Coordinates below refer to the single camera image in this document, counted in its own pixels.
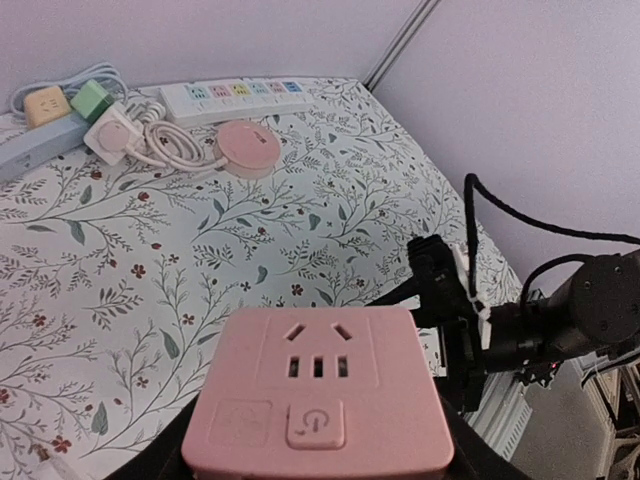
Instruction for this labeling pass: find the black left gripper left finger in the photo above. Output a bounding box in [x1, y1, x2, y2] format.
[106, 394, 200, 480]

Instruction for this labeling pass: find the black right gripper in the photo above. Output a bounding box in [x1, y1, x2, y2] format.
[370, 279, 550, 413]

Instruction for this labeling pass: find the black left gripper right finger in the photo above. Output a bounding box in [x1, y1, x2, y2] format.
[439, 393, 531, 480]

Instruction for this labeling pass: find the white plug adapter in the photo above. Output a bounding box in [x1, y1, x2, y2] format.
[29, 444, 82, 480]

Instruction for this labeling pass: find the light pink cube socket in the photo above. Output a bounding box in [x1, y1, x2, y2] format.
[181, 306, 454, 479]

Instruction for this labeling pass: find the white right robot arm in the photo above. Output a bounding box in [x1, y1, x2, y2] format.
[373, 174, 639, 413]

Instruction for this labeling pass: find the white plug block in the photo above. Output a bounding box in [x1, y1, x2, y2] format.
[84, 103, 141, 166]

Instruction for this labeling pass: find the green beige socket adapter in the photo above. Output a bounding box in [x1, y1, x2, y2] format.
[70, 80, 115, 124]

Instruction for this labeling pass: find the yellow cube socket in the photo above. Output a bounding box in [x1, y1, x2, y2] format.
[24, 86, 71, 129]

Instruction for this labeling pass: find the floral table cloth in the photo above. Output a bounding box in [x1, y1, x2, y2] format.
[0, 77, 523, 480]

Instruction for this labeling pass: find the blue power strip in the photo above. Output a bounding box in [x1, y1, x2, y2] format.
[1, 113, 90, 184]

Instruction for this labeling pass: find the white colourful power strip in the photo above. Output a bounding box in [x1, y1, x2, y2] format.
[159, 78, 314, 127]

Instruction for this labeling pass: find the pink round cable reel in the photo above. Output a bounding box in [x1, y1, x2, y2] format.
[213, 120, 281, 180]

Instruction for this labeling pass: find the white coiled cable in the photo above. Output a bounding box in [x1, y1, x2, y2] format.
[127, 97, 226, 172]

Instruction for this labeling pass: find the right aluminium corner post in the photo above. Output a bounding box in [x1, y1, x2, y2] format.
[362, 0, 441, 92]

